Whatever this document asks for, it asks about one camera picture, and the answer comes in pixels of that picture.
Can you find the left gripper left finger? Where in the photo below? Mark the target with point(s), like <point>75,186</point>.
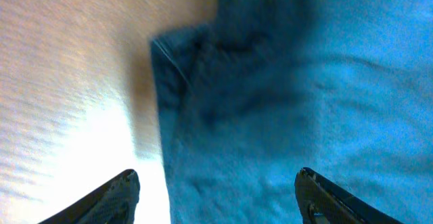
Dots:
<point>114,202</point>

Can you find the navy blue denim shorts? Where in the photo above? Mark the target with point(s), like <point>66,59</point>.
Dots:
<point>271,86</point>

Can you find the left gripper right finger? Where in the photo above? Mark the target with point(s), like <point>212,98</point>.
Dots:
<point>321,201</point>

